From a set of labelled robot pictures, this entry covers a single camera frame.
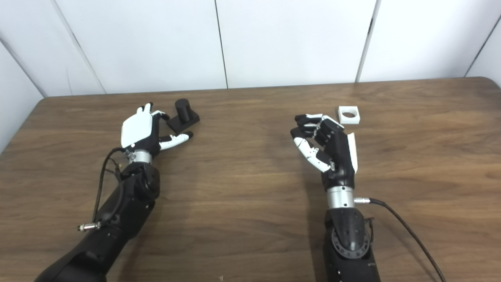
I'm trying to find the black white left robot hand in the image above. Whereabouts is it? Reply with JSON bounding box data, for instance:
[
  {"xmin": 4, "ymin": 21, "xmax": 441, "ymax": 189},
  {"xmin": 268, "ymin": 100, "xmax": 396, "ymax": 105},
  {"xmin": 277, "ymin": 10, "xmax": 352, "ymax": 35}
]
[{"xmin": 121, "ymin": 103, "xmax": 194, "ymax": 154}]

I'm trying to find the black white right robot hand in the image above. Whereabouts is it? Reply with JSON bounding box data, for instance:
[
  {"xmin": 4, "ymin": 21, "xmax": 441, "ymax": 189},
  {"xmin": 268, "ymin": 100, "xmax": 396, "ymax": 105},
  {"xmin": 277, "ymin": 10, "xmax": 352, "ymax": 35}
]
[{"xmin": 290, "ymin": 114, "xmax": 358, "ymax": 189}]

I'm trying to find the white square piece with hole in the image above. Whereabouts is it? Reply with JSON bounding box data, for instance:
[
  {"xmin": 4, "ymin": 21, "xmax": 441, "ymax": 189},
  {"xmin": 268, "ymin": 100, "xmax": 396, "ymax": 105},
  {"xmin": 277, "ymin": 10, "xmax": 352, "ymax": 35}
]
[{"xmin": 337, "ymin": 106, "xmax": 360, "ymax": 125}]

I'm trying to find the black peg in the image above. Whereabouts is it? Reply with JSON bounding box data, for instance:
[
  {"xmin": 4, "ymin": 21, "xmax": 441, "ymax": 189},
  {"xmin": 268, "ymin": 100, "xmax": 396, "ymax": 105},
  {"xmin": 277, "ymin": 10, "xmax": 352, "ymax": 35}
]
[{"xmin": 166, "ymin": 99, "xmax": 200, "ymax": 133}]

